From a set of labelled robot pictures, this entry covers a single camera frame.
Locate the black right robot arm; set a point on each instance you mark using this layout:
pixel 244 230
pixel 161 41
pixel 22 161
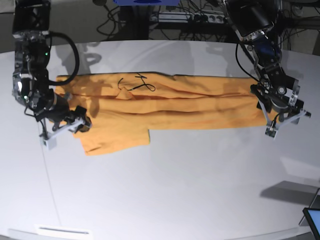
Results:
pixel 32 87

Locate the tablet with blue screen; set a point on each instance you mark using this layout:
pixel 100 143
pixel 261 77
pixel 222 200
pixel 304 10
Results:
pixel 312 215

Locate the white flat bar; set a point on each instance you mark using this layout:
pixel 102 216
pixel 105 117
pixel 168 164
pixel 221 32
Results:
pixel 49 230

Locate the yellow T-shirt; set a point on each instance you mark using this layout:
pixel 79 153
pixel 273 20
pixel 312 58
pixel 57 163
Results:
pixel 125 107

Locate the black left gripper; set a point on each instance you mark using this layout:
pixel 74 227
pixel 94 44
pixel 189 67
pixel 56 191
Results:
pixel 280 105

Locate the black power strip red switch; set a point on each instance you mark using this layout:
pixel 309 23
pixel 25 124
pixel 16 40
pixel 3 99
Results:
pixel 210 18

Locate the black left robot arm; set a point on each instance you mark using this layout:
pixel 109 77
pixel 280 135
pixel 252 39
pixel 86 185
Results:
pixel 251 24

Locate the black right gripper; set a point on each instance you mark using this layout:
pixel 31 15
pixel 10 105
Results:
pixel 56 109

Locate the white power strip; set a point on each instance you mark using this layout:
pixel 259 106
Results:
pixel 171 17

